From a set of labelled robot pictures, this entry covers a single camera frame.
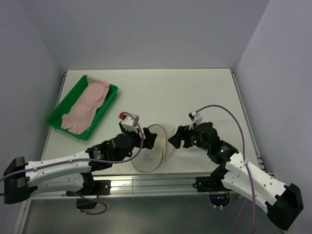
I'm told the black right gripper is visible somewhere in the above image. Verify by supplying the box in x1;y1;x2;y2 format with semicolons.
168;122;210;151

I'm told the white mesh laundry bag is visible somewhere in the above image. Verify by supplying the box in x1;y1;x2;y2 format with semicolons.
131;122;175;174

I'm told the pink bra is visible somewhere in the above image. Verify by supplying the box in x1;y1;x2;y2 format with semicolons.
61;76;110;135

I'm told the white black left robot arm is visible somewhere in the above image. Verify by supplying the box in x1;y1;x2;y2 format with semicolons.
1;126;157;204

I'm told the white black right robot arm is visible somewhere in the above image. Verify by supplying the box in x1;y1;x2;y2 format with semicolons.
168;122;304;231

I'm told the green plastic tray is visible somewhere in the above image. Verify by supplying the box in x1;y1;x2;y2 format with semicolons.
46;75;118;141

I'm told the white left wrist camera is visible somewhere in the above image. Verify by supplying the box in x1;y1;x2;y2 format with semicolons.
118;112;139;133

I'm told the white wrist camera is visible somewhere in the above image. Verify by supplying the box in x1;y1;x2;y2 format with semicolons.
118;112;139;133
188;111;203;130

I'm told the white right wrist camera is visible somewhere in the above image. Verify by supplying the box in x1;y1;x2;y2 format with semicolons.
188;111;203;130

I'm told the aluminium table edge rail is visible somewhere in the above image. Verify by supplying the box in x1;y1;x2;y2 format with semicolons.
31;173;210;199

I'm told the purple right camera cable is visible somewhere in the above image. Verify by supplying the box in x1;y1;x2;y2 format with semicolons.
195;104;256;234

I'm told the purple camera cable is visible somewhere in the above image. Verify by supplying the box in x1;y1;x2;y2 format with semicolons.
195;104;256;234
0;112;144;182

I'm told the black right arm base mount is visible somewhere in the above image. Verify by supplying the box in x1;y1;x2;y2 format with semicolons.
192;176;231;209

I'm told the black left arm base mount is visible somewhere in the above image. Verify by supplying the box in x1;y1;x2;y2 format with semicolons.
66;180;111;215

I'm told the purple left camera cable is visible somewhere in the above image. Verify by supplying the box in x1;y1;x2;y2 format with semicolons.
0;112;144;182

